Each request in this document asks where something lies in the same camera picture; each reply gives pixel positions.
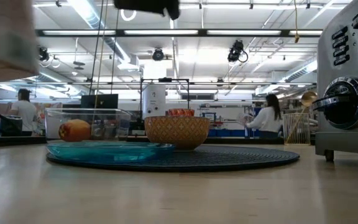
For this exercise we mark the red orange apple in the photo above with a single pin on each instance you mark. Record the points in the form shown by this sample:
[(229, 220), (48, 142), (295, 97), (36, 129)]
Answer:
[(75, 130)]

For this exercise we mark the black rack frame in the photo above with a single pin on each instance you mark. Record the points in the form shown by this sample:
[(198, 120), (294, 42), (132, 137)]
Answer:
[(165, 80)]

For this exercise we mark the pink strawberry yogurt cereal box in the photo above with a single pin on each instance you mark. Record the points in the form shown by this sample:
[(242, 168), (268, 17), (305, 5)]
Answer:
[(5, 37)]

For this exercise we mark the black spotlight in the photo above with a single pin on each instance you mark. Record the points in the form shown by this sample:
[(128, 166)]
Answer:
[(235, 51), (43, 54), (158, 54)]

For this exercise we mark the black monitor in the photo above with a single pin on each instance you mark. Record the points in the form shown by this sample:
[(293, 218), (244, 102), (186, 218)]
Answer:
[(99, 101)]

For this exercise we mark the person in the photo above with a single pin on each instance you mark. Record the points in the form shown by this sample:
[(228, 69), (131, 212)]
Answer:
[(266, 119), (25, 113)]

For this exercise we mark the shelf with blue bins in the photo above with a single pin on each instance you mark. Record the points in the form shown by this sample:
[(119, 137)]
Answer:
[(228, 133)]

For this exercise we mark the clear plastic bin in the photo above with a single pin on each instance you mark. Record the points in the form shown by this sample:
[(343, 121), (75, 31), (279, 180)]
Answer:
[(110, 124)]

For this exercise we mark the dark round woven placemat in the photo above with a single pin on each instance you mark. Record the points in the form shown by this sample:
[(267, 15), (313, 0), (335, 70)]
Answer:
[(228, 157)]

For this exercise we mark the teal glass plate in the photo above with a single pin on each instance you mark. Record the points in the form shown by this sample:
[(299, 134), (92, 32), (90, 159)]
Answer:
[(104, 152)]

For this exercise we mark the white cylinder tank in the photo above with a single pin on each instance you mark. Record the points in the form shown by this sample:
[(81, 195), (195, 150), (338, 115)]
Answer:
[(154, 99)]

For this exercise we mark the orange patterned bowl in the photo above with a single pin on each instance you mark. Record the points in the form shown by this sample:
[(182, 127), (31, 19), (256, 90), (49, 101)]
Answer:
[(177, 132)]

